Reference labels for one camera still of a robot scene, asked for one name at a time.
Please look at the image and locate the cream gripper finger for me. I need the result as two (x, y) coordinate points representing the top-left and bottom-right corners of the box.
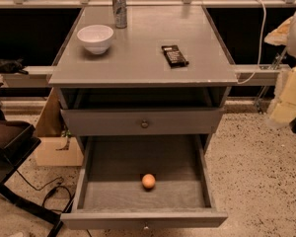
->
(265, 66), (296, 128)
(264, 17), (293, 45)

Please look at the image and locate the orange fruit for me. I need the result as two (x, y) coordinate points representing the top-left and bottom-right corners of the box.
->
(141, 174), (156, 190)

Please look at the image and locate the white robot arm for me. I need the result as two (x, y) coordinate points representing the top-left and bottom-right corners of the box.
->
(264, 12), (296, 128)

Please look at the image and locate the closed grey upper drawer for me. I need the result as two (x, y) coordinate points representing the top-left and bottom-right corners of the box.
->
(61, 108), (224, 136)

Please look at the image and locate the grey drawer cabinet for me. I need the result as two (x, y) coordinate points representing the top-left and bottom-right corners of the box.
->
(46, 4), (239, 231)

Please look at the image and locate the open grey middle drawer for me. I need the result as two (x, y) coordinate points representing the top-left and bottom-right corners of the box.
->
(61, 135), (227, 230)

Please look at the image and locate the silver drink can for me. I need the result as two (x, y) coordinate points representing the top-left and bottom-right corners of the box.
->
(112, 0), (127, 29)

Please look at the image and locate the white ceramic bowl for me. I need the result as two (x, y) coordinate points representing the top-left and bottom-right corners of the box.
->
(77, 25), (113, 54)

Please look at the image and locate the cardboard box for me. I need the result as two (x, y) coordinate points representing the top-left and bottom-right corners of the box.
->
(35, 89), (83, 167)

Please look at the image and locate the black chair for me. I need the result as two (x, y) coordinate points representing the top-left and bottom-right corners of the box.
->
(0, 110), (62, 237)

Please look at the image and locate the white cable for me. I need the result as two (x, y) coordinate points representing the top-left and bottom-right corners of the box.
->
(236, 0), (268, 85)

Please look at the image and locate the black floor cable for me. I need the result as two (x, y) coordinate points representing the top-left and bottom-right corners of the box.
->
(14, 170), (75, 214)

